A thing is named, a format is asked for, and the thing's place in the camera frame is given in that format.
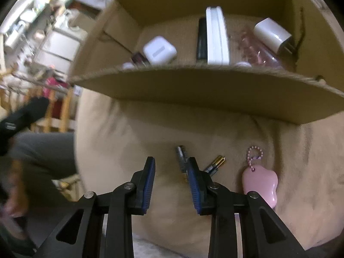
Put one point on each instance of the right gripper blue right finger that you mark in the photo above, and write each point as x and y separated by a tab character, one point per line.
199	181

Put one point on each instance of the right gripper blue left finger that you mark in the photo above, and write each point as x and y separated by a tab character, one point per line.
144	181

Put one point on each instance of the black gold battery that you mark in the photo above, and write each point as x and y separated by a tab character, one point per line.
214	166
182	160

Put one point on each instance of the pink paw keychain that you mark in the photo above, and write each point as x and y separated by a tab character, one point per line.
256	178

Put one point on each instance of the black flashlight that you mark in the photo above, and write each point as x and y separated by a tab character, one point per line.
201	52

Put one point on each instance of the white remote case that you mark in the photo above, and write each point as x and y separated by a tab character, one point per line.
218	52

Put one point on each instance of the clear pink plastic bag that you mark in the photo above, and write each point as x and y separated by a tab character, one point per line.
253	50

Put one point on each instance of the white power adapter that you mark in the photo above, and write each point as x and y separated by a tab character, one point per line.
271	34

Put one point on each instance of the black red lip balm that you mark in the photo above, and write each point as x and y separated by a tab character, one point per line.
139	59

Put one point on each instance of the person's left hand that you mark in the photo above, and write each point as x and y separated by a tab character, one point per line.
17	203

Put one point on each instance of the wooden chair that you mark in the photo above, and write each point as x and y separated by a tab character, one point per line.
18	88

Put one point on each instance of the red suitcase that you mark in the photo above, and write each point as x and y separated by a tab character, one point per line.
51	81

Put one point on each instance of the white cabinet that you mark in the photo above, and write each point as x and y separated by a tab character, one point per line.
56	51

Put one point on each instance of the white pill bottle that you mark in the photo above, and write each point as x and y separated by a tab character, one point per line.
128	65

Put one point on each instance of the white earbuds case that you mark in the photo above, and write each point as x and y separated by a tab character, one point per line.
159	51

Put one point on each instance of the brown cardboard box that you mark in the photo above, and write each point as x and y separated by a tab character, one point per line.
307	89

